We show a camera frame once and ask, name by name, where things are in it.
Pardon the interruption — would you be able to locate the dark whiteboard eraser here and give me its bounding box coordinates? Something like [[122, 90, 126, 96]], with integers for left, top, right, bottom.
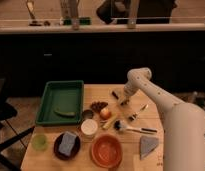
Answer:
[[112, 91, 119, 100]]

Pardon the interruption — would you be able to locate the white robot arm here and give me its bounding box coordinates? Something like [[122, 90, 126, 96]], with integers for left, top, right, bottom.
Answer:
[[120, 68, 205, 171]]

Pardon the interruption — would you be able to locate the green plastic tray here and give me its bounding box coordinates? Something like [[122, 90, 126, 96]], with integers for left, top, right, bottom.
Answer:
[[36, 80, 84, 126]]

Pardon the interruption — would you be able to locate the small metal spoon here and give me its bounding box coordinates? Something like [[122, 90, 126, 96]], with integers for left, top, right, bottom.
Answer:
[[128, 104, 148, 121]]

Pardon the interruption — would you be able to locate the small orange apple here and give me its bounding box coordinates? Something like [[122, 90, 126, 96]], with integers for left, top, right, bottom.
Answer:
[[100, 107, 111, 120]]

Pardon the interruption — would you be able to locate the black and white brush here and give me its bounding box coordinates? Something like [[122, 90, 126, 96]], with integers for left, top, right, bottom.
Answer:
[[114, 120, 156, 134]]

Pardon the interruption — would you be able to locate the brown pine cone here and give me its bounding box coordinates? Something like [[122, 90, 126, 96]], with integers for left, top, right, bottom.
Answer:
[[90, 101, 108, 113]]

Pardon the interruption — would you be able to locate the yellow corn cob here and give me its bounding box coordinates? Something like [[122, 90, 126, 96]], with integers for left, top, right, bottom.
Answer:
[[102, 115, 118, 130]]

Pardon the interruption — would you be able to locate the small dark metal cup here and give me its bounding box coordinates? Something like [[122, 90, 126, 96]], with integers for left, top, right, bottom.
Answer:
[[82, 109, 94, 120]]

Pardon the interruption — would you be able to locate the white round cup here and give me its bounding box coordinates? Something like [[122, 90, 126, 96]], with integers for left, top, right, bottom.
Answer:
[[81, 119, 98, 138]]

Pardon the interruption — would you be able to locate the grey triangular cloth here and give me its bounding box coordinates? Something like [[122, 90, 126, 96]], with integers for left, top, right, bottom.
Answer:
[[140, 136, 159, 160]]

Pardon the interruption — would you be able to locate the orange bowl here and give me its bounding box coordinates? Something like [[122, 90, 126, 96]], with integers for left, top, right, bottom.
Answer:
[[90, 134, 122, 169]]

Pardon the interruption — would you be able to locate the green pea pod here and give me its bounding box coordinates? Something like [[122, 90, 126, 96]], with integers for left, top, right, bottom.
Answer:
[[54, 109, 76, 117]]

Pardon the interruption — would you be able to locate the blue grey sponge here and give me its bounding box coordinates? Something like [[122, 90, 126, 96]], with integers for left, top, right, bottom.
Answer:
[[58, 131, 77, 156]]

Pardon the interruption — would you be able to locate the dark brown plate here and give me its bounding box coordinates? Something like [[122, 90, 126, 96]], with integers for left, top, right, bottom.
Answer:
[[53, 131, 81, 160]]

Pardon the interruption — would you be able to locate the light green cup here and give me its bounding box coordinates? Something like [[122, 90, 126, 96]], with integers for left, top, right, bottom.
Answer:
[[31, 134, 47, 151]]

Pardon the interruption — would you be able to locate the black chair frame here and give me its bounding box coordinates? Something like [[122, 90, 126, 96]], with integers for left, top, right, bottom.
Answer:
[[0, 78, 36, 171]]

